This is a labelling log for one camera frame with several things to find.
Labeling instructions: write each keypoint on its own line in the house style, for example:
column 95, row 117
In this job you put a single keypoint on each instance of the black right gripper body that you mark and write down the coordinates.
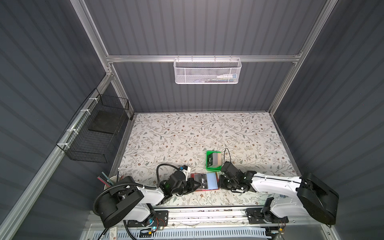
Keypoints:
column 234, row 183

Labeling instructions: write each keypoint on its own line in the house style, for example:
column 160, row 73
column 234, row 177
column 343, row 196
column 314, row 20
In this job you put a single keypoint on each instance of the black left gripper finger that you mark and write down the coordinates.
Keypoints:
column 194, row 182
column 196, row 187

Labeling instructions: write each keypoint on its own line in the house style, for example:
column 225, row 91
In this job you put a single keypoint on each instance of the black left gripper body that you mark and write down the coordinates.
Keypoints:
column 181, row 189

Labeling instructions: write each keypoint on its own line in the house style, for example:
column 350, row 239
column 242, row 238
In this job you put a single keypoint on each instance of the red card holder wallet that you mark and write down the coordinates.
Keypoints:
column 208, row 181

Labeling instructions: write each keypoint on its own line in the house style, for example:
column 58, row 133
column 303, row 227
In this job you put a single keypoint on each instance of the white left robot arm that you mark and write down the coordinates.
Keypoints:
column 127, row 200

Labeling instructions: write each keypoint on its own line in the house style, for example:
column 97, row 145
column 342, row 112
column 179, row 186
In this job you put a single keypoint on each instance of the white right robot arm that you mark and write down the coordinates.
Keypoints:
column 305, row 196

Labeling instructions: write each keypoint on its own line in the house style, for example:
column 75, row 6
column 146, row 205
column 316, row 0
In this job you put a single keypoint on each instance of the green card tray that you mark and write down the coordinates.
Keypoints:
column 207, row 159

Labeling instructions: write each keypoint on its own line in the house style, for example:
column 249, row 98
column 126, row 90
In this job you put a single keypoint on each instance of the stack of cards in tray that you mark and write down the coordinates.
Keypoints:
column 215, row 160

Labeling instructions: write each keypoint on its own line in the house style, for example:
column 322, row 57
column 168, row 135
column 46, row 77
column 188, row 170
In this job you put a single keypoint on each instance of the white pen cup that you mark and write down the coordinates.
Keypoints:
column 110, row 181

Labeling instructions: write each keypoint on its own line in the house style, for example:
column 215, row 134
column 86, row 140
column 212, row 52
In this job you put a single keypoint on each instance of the white tube in basket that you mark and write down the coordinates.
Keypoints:
column 228, row 76

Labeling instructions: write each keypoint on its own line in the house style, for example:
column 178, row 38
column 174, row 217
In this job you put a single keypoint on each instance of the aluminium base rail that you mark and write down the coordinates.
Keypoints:
column 200, row 217

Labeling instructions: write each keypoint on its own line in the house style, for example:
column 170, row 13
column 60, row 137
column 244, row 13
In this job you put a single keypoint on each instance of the white slotted cable duct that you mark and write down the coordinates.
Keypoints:
column 236, row 233

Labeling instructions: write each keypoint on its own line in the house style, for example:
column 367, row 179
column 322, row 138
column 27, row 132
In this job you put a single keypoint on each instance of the black wire basket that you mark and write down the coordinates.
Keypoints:
column 98, row 129

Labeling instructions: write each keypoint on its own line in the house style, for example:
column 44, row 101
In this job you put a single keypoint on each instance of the white wire mesh basket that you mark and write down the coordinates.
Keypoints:
column 204, row 71

